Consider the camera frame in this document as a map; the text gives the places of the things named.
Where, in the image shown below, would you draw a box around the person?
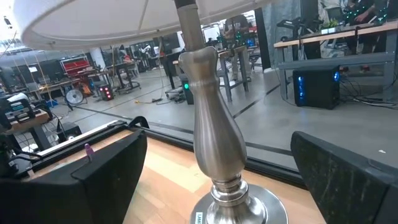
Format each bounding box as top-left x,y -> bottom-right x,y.
223,14 -> 252,82
341,0 -> 389,54

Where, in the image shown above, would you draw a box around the wooden workbench grey frame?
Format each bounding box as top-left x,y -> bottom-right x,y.
273,20 -> 398,100

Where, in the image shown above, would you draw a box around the red tool chest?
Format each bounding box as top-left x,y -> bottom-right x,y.
60,55 -> 93,77

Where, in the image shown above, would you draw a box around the black vertical pillar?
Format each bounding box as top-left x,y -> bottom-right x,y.
254,7 -> 272,72

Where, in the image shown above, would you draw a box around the black computer tower green lights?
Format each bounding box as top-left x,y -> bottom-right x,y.
179,74 -> 195,105

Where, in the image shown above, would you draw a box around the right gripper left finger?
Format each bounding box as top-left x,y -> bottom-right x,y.
0,129 -> 148,224

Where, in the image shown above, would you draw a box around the large purple food coloring bottle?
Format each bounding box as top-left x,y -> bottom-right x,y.
84,142 -> 95,162

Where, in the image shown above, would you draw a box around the silver lamp with white shade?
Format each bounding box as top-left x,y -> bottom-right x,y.
12,0 -> 289,224

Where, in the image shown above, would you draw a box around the wooden table grey legs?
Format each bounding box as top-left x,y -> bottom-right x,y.
172,45 -> 252,102

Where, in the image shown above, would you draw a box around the wooden table black legs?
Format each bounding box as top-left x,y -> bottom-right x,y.
0,108 -> 52,152

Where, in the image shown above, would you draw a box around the black computer tower blue lights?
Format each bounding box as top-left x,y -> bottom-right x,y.
292,64 -> 341,110

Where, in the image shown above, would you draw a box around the round floor fan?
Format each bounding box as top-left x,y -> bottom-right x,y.
64,88 -> 85,108

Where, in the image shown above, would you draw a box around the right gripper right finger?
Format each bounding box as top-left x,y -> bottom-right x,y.
290,130 -> 398,224

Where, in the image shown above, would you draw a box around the small black computer tower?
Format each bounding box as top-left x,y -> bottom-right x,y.
98,83 -> 114,101

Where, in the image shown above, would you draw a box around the black aluminium table frame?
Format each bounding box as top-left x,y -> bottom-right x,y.
29,116 -> 307,189

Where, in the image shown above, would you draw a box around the yellow extension cable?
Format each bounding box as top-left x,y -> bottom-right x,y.
134,98 -> 162,105

